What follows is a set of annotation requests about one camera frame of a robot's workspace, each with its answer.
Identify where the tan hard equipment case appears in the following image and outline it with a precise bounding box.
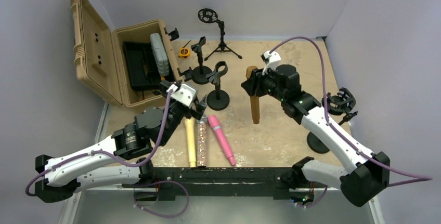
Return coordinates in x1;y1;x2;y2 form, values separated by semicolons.
70;0;181;108

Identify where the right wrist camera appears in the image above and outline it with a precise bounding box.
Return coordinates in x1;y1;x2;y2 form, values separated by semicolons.
261;50;281;75

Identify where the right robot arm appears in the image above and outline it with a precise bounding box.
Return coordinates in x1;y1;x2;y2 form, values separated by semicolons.
241;64;390;207

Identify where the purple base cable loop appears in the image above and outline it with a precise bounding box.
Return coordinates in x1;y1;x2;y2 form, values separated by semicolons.
133;180;190;219

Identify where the black tripod mic stand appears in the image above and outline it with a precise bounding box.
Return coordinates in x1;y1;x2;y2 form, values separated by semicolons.
198;8;242;61

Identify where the black tray in case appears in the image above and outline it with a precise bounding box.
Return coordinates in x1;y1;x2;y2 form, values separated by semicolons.
123;42;162;91

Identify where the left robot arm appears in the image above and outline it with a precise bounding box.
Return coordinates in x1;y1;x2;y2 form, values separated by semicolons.
25;81;207;203

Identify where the cream beige microphone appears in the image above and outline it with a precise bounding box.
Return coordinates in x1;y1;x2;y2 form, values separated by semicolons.
184;118;197;168

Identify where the gold microphone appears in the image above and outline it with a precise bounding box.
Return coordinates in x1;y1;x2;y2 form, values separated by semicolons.
247;66;260;124

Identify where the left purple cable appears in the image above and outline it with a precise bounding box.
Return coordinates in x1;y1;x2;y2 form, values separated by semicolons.
25;88;174;197

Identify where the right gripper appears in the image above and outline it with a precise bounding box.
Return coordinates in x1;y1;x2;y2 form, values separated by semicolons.
243;64;287;101

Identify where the pink mic round-base stand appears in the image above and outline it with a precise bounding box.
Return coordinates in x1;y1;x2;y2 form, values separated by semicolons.
205;61;230;111

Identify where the gold mic shock-mount stand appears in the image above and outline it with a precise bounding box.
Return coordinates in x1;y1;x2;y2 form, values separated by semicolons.
307;87;358;154

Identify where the glitter microphone with grey head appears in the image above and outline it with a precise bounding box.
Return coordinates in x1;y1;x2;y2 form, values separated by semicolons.
196;115;207;167

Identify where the yellow tape measure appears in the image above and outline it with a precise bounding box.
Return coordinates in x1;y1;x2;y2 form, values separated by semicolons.
178;40;191;58

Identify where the pink microphone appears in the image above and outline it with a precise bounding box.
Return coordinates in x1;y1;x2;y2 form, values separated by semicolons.
208;115;236;166

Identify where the grey plastic tool case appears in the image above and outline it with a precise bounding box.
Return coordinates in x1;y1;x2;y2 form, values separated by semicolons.
150;33;170;77

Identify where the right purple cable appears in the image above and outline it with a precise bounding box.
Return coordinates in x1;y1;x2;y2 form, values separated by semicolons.
268;36;433;187

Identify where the black round-base mic stand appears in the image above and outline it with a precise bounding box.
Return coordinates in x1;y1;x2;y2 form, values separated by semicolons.
191;36;212;85

